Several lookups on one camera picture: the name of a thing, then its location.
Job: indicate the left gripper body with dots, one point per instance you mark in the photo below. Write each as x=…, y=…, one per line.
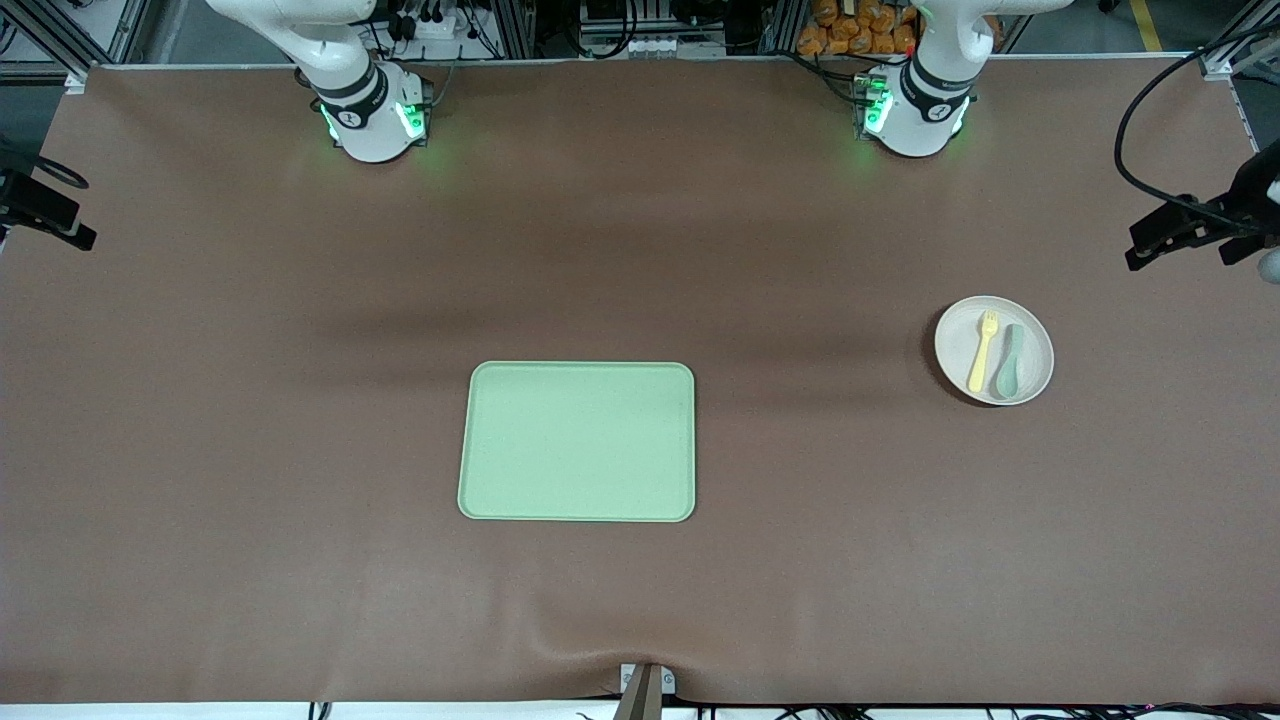
x=1253, y=193

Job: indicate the yellow plastic fork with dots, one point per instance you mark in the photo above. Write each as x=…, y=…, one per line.
x=980, y=365

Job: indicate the beige round plate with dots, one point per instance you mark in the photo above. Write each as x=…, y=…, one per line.
x=952, y=350

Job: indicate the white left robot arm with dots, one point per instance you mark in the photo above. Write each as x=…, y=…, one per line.
x=925, y=110

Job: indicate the green plastic spoon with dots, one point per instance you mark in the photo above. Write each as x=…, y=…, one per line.
x=1005, y=382

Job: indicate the brown table cover cloth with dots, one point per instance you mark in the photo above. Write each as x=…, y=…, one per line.
x=200, y=550

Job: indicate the orange packages pile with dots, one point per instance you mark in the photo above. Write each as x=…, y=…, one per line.
x=850, y=30

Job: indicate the white power strip with plugs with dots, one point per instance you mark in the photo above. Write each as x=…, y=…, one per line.
x=440, y=28

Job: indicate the light green rectangular tray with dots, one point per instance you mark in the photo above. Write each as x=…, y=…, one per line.
x=560, y=440

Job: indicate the white connector strip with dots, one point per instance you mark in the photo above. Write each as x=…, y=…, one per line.
x=650, y=45

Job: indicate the aluminium frame strut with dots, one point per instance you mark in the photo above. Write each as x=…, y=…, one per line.
x=1235, y=45
x=515, y=30
x=130, y=30
x=55, y=40
x=785, y=25

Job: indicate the grey metal bracket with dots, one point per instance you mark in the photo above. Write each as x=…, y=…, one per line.
x=627, y=681

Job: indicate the tan camera post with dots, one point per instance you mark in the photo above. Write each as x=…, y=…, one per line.
x=640, y=700

